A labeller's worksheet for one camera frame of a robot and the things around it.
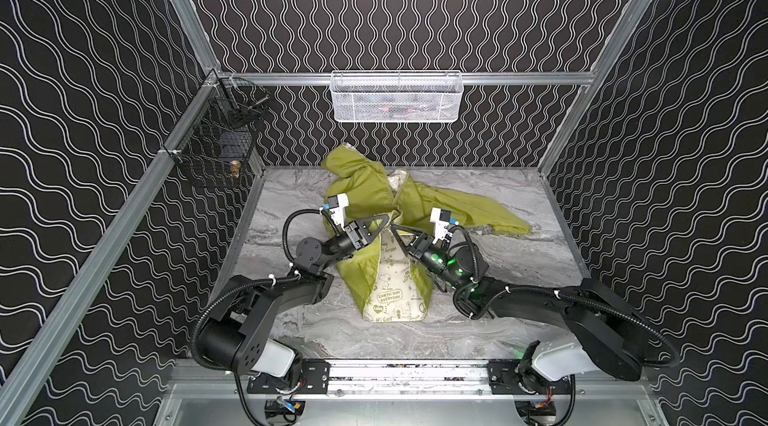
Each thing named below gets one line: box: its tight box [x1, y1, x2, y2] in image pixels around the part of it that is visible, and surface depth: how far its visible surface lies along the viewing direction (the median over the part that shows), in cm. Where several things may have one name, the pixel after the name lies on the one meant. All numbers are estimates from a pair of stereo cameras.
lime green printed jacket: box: [322, 144, 533, 322], surface depth 99 cm
